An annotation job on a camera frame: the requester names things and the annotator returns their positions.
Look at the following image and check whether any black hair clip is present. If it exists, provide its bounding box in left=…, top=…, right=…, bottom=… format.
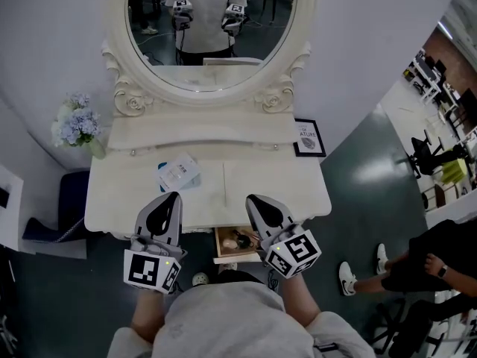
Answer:
left=232, top=229, right=259, bottom=249

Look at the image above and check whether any lime green table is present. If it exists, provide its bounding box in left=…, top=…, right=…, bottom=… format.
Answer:
left=440, top=160, right=467, bottom=185

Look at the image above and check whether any cream oval mirror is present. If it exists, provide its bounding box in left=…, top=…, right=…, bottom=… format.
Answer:
left=101, top=0, right=322, bottom=119

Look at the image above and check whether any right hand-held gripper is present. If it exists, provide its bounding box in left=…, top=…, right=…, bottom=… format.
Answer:
left=244, top=194, right=323, bottom=280

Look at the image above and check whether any black framed picture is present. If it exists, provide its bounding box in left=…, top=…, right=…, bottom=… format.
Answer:
left=292, top=118, right=327, bottom=159

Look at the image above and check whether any person's grey shirt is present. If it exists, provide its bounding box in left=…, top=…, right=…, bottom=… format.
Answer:
left=107, top=279, right=376, bottom=358

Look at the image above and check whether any person's right forearm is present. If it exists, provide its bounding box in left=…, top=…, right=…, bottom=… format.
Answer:
left=280, top=271, right=321, bottom=327

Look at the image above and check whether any pale green vase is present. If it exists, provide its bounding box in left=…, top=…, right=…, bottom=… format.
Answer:
left=87, top=137, right=107, bottom=160

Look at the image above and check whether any white sachet packet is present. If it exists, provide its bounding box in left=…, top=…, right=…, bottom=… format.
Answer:
left=154, top=152, right=203, bottom=192

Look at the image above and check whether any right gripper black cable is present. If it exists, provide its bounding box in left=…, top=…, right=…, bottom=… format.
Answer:
left=265, top=268, right=281, bottom=293

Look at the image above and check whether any person's left forearm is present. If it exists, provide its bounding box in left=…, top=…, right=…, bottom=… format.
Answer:
left=129, top=288, right=168, bottom=342

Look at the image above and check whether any white office desk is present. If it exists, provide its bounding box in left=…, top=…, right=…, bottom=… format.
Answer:
left=401, top=49, right=462, bottom=107

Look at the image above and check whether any navy upholstered chair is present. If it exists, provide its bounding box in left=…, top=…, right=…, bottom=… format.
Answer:
left=22, top=169, right=91, bottom=245

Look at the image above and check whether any cream vanity table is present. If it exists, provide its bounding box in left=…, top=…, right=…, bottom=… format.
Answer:
left=83, top=109, right=333, bottom=235

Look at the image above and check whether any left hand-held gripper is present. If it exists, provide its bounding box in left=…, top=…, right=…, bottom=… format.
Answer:
left=123, top=192, right=189, bottom=295

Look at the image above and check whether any black office chair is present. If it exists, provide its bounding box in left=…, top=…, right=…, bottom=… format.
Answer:
left=371, top=295, right=477, bottom=358
left=408, top=135, right=470, bottom=181

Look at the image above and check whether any wooden drawer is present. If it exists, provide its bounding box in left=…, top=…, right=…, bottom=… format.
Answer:
left=212, top=226, right=271, bottom=266

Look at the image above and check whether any pale blue flower bouquet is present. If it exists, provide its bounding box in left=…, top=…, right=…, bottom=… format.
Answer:
left=50, top=92, right=103, bottom=149

